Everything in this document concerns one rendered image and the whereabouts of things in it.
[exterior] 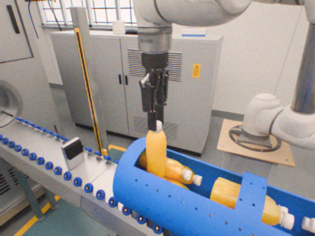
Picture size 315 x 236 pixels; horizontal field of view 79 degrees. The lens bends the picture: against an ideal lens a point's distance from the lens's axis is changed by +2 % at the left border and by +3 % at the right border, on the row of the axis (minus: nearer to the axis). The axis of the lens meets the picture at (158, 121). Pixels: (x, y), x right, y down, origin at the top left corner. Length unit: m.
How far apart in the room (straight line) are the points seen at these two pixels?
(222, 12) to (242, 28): 2.92
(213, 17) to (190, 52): 1.73
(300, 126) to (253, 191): 0.51
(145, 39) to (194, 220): 0.51
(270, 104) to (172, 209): 0.76
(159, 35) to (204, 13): 0.17
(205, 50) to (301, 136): 1.28
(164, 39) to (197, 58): 1.59
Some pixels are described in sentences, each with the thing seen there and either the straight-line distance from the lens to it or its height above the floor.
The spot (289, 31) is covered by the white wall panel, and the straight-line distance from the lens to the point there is 3.32.
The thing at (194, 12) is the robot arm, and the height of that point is 1.67.
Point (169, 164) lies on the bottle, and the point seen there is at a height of 1.16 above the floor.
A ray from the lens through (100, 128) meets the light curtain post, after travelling 1.42.
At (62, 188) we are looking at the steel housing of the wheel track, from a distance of 1.17.
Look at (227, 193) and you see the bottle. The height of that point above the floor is 1.20.
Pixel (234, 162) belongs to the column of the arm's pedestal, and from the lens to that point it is 1.26.
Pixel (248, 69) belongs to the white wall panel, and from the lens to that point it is 3.36.
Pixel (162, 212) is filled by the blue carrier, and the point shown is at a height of 1.13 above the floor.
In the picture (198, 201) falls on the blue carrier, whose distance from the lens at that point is 0.61.
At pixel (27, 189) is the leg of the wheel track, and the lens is 1.99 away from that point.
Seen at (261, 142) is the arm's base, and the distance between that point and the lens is 1.24.
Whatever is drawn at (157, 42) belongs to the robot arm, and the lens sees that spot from 0.50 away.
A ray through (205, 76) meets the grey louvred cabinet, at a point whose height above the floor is 1.10.
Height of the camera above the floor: 1.67
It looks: 30 degrees down
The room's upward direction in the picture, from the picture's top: straight up
